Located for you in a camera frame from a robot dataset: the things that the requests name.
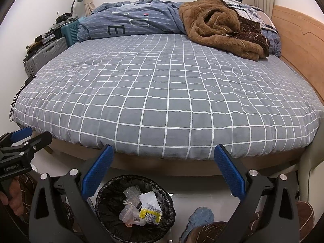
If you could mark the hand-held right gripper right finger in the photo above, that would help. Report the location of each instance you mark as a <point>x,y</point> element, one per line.
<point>229,174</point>

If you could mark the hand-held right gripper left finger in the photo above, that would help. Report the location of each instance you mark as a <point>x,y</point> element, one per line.
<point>98,174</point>

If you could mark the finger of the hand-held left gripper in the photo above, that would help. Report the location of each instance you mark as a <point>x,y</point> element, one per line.
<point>40,140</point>
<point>21,133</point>

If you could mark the bubble wrap piece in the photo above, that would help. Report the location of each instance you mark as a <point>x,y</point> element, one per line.
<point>133,192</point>

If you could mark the clear plastic packet white label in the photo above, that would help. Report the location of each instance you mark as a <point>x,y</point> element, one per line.
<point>129,214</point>

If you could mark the white wrapper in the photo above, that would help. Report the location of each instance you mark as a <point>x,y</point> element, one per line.
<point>149,198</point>

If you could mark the yellow label packet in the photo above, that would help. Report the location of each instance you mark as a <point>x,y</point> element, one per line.
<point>150,215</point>

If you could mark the black mesh trash bin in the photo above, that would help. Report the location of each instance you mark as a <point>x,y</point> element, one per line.
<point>167,212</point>

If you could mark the person's left hand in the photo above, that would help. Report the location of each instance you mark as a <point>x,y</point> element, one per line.
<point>17,200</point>

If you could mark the person's left leg brown pajama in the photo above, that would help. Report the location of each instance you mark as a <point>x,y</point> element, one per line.
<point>26,189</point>

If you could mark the person's leg brown pajama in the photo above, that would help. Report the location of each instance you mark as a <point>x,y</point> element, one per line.
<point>217,232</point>
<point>26,189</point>

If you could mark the blue slipper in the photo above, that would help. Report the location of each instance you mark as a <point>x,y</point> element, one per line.
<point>201,216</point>

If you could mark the person's right leg brown pajama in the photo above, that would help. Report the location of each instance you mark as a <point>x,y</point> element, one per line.
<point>217,232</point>

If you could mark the cream plastic cabinet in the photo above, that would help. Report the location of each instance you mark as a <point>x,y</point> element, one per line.
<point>311,162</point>

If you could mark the grey suitcase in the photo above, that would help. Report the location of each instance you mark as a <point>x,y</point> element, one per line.
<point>45,53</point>

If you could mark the pile of small boxes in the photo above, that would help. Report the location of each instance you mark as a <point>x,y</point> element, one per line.
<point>40,39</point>

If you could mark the teal suitcase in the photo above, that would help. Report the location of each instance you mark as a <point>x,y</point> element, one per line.
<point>68,31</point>

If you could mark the tangled dark items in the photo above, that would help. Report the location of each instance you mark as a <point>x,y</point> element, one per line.
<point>65,17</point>

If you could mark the wooden headboard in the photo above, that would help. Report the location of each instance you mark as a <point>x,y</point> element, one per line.
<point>298,45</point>

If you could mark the brown fleece blanket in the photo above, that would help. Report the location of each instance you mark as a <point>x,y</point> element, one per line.
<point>207,27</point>

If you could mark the blue striped duvet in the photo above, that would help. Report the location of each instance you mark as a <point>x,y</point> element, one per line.
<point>141,17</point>

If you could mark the patterned pillow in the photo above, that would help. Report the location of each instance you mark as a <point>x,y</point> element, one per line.
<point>253,12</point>

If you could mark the wooden bed frame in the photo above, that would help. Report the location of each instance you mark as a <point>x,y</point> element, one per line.
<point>157,165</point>

